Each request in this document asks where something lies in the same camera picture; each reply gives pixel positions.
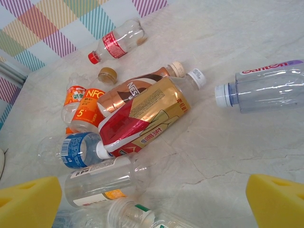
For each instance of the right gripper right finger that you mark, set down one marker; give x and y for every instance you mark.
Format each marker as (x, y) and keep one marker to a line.
(278, 204)

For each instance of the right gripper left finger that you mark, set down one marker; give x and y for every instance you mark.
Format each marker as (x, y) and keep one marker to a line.
(28, 204)

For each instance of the blue label water bottle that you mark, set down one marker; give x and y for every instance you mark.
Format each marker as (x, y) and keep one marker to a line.
(80, 219)
(76, 149)

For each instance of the white and orange label bottle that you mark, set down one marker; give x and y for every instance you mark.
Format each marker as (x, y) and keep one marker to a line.
(99, 183)

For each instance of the green and white label bottle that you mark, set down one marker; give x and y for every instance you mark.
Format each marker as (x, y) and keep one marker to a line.
(140, 213)

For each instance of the bluish clear Ganten bottle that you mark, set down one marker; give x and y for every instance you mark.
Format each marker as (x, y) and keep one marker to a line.
(266, 90)

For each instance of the orange NFC label bottle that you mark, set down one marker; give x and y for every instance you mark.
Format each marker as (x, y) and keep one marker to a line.
(88, 109)

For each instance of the clear bottle orange fruit label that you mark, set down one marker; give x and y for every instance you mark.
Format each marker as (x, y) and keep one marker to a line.
(74, 96)

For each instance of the brown coffee bottle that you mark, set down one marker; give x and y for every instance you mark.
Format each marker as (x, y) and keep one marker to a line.
(123, 95)

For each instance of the red and gold label bottle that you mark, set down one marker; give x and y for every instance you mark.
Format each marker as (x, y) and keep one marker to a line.
(147, 114)

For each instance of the brown bottle cap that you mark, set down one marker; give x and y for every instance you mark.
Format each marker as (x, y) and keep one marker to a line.
(108, 75)

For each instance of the clear bottle red cap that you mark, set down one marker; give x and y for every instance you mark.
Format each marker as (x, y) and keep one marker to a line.
(114, 44)

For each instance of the aluminium side rail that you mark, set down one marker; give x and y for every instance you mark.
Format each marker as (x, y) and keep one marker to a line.
(9, 71)

